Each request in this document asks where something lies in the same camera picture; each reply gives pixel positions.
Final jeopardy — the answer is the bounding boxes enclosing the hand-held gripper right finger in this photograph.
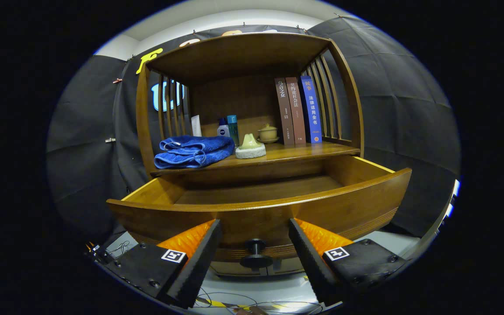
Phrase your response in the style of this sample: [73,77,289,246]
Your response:
[288,218,410,307]

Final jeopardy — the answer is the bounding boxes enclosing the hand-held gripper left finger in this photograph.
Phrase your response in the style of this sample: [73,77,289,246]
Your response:
[103,219,223,309]

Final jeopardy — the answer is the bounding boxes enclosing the black drawer knob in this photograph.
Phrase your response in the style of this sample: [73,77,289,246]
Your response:
[240,238,273,269]

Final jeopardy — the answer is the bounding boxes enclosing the wooden drawer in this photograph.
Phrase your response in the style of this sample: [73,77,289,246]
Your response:
[106,154,413,263]

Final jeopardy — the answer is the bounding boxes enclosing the pale green white ornament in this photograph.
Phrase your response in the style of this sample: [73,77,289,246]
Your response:
[235,133,266,159]

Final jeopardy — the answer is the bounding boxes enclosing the wooden cabinet door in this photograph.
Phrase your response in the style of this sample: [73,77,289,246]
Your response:
[261,258,306,276]
[210,262,261,277]

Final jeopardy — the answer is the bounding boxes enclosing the wooden countertop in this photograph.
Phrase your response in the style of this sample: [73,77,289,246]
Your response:
[150,141,361,176]

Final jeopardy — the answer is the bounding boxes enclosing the wooden cabinet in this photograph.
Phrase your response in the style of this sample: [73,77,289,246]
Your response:
[136,32,365,277]

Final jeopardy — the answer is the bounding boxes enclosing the yellow black floor tape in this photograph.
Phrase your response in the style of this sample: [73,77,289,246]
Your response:
[199,300,318,312]

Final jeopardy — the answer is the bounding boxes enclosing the blue towel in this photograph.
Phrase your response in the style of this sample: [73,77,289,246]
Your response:
[154,135,236,169]

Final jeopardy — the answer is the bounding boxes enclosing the teal clear bottle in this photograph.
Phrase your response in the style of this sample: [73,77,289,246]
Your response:
[227,115,240,147]

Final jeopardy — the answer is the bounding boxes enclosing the beige lidded teacup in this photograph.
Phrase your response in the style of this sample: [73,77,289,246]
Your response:
[259,123,278,141]

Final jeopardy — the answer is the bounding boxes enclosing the reddish brown book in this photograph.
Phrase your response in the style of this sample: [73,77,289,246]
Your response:
[285,77,307,145]

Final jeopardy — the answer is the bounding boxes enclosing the blue book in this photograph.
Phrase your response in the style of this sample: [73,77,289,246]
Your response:
[300,75,322,144]

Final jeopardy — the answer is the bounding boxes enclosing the dark brown book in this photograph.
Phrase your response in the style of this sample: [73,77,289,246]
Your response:
[274,77,295,146]

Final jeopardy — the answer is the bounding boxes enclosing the black backdrop cloth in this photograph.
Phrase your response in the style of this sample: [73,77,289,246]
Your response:
[46,15,461,245]

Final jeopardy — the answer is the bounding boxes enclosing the black floor cables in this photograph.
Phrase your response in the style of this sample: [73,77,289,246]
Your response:
[195,287,322,314]

